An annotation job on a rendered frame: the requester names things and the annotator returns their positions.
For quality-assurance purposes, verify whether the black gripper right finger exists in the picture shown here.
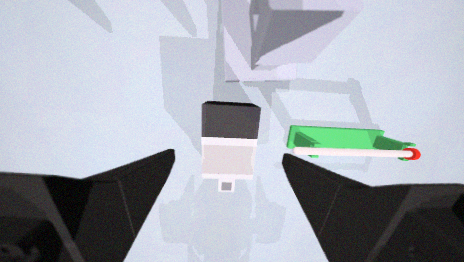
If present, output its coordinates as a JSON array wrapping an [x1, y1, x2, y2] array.
[[282, 153, 464, 262]]

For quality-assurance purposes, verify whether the white pin with red cap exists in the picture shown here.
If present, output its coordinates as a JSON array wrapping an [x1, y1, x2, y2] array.
[[292, 147, 421, 160]]

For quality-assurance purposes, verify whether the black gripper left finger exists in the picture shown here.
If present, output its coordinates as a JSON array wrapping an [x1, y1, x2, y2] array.
[[0, 149, 175, 262]]

